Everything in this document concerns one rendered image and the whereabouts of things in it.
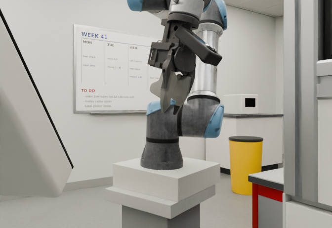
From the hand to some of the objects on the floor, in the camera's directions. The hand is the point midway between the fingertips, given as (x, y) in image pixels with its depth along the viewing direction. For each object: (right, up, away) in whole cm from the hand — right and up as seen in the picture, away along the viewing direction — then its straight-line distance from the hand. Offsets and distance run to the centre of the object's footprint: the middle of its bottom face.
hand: (172, 108), depth 64 cm
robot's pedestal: (-3, -104, +37) cm, 110 cm away
